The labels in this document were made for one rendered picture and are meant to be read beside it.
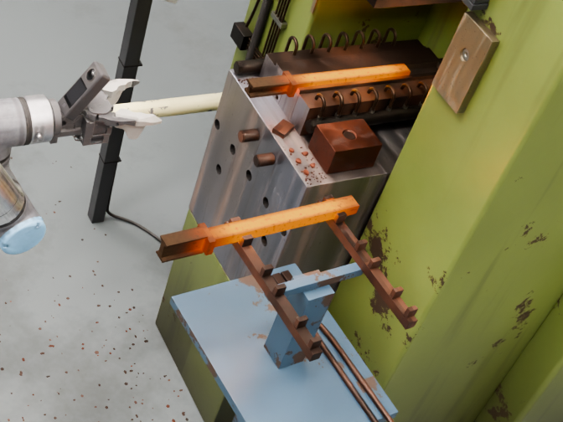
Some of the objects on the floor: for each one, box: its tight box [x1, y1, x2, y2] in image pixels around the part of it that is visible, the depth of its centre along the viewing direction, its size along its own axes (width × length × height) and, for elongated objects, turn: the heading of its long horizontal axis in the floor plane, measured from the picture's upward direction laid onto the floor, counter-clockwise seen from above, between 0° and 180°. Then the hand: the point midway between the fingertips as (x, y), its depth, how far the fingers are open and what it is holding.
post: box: [87, 0, 152, 224], centre depth 281 cm, size 4×4×108 cm
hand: (148, 98), depth 206 cm, fingers open, 11 cm apart
